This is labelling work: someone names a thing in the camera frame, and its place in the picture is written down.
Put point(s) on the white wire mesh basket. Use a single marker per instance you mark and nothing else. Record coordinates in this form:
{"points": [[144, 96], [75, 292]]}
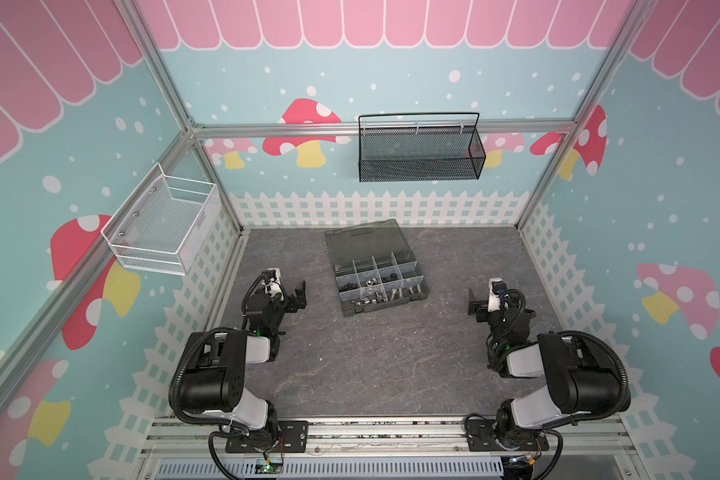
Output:
{"points": [[162, 225]]}

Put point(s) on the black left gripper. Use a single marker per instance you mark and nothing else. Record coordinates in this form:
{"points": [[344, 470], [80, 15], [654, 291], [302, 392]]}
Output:
{"points": [[300, 297]]}

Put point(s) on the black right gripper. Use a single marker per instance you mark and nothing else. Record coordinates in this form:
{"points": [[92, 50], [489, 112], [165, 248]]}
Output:
{"points": [[483, 304]]}

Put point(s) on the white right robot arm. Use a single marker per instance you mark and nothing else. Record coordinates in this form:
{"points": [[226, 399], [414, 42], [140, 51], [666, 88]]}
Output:
{"points": [[585, 379]]}

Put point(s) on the green transparent compartment organizer box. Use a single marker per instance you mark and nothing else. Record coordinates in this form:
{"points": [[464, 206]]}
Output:
{"points": [[374, 267]]}

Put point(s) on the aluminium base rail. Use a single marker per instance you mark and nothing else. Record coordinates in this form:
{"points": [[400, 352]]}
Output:
{"points": [[388, 447]]}

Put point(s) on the black wire mesh basket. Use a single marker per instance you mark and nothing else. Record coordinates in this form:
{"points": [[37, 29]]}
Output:
{"points": [[425, 146]]}

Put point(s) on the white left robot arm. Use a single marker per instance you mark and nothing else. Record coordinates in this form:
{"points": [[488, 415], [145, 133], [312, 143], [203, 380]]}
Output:
{"points": [[208, 386]]}

